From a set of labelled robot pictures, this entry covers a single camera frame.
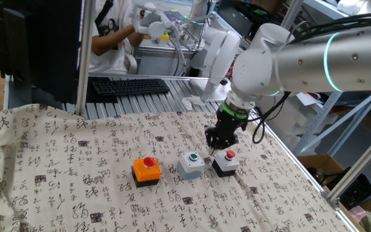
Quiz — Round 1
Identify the grey metal shelf rack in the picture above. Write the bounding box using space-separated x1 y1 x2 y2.
281 0 371 157

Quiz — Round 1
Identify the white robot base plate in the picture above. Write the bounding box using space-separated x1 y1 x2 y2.
188 77 234 103

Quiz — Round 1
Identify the crumpled white cloth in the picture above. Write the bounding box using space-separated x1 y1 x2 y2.
181 95 205 111

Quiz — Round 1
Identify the white teleoperation handle device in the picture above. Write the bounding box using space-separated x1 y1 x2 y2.
130 2 176 38

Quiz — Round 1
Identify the orange box big red button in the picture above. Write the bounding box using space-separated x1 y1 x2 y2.
131 157 163 189

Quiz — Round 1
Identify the beige calligraphy print tablecloth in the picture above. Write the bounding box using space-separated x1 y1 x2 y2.
0 103 354 232

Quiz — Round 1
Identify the black equipment case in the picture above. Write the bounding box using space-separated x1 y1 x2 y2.
217 0 289 39

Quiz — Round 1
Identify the pink packet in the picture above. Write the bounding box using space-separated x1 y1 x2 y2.
348 206 368 223

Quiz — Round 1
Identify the black plastic box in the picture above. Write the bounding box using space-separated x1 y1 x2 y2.
325 166 371 210

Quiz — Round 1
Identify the black desk mat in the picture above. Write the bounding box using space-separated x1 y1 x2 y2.
85 76 119 104

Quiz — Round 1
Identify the black cable bundle on arm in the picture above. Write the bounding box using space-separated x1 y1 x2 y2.
288 12 371 44

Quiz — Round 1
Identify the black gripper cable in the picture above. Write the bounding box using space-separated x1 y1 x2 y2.
246 92 292 145

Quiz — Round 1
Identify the grey metal workbench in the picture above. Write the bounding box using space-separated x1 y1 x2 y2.
133 40 205 77

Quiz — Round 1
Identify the bare person forearm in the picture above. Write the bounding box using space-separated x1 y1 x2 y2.
129 30 146 48
91 24 138 56

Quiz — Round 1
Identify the black computer keyboard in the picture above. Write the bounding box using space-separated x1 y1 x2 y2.
91 78 171 96

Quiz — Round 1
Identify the brown cardboard box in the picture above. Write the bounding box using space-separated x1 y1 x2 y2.
296 153 371 232

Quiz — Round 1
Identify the person in white t-shirt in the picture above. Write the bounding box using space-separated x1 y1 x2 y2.
88 0 135 75

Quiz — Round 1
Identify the aluminium cross bar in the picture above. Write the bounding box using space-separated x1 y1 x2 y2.
88 73 209 81

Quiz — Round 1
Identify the grey box green button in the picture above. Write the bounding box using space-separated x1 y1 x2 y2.
176 151 206 180

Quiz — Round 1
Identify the white plastic bag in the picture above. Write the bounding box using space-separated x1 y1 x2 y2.
336 0 371 17

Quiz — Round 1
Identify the white black box red button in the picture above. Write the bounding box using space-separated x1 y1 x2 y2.
211 150 240 178

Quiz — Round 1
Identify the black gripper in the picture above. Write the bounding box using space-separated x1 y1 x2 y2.
204 108 247 155

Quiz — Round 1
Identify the aluminium table frame rail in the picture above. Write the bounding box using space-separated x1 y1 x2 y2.
249 112 362 232

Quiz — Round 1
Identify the black computer monitor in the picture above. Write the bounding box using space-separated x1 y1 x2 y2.
0 0 83 104

